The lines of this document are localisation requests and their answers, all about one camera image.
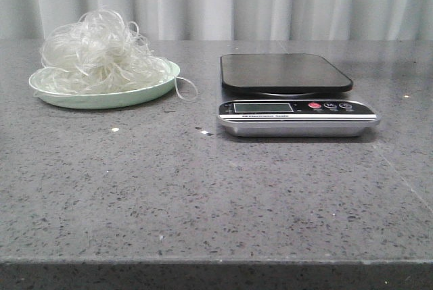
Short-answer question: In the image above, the white translucent vermicelli bundle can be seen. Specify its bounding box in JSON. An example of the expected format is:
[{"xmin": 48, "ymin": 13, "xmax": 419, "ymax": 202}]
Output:
[{"xmin": 34, "ymin": 8, "xmax": 198, "ymax": 102}]

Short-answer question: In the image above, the light green round plate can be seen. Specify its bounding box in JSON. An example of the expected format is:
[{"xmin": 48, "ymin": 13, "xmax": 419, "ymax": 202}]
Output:
[{"xmin": 28, "ymin": 61, "xmax": 180, "ymax": 110}]

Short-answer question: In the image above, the grey pleated curtain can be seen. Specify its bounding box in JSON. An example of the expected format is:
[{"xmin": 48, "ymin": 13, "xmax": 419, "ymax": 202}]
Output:
[{"xmin": 1, "ymin": 0, "xmax": 432, "ymax": 41}]

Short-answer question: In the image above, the black silver kitchen scale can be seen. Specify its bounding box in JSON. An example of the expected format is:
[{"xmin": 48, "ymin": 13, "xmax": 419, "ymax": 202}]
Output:
[{"xmin": 216, "ymin": 53, "xmax": 380, "ymax": 137}]

